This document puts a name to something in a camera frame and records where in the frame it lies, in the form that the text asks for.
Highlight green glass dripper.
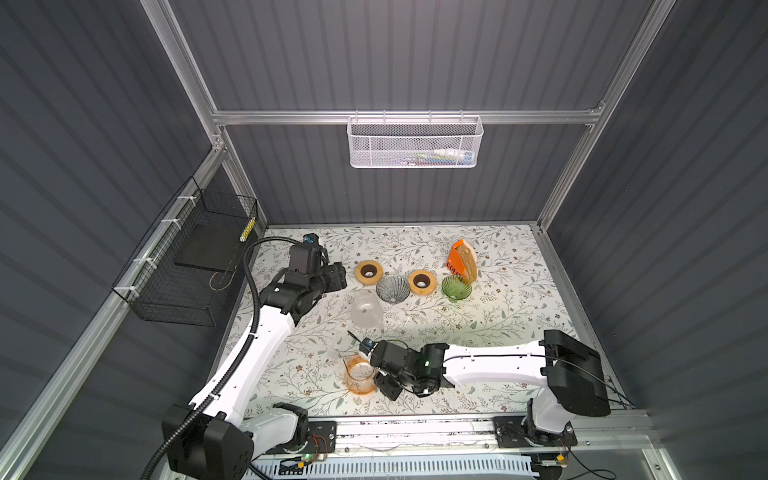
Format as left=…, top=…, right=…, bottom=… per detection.
left=441, top=275, right=473, bottom=303

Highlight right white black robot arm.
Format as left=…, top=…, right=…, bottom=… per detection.
left=359, top=330, right=611, bottom=447

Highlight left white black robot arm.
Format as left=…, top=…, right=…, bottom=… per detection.
left=142, top=262, right=347, bottom=479

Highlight clear frosted glass dripper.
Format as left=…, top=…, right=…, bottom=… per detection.
left=351, top=290, right=384, bottom=331

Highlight grey glass dripper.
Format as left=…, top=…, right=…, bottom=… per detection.
left=376, top=275, right=411, bottom=305

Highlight orange coffee filter holder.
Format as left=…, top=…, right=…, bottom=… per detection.
left=446, top=239, right=478, bottom=283

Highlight yellow marker pen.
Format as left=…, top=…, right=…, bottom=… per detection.
left=239, top=217, right=257, bottom=243

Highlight black foam pad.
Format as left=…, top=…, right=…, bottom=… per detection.
left=174, top=224, right=245, bottom=273

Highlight floral table mat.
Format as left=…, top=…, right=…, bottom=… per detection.
left=246, top=224, right=574, bottom=416

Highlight tubes in white basket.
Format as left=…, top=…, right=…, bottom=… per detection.
left=398, top=148, right=476, bottom=168

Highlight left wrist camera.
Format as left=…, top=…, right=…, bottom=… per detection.
left=289, top=233, right=328, bottom=275

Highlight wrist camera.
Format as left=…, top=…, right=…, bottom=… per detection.
left=289, top=233, right=328, bottom=275
left=347, top=331, right=376, bottom=356

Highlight black corrugated cable conduit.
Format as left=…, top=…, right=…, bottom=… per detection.
left=140, top=236, right=301, bottom=480

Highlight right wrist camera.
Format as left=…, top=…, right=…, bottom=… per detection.
left=347, top=331, right=376, bottom=356

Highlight black wire side basket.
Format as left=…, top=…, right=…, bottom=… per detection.
left=113, top=179, right=259, bottom=327

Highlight white wire wall basket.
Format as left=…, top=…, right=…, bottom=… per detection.
left=346, top=112, right=484, bottom=169

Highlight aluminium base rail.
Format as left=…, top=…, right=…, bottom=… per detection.
left=241, top=410, right=659, bottom=467

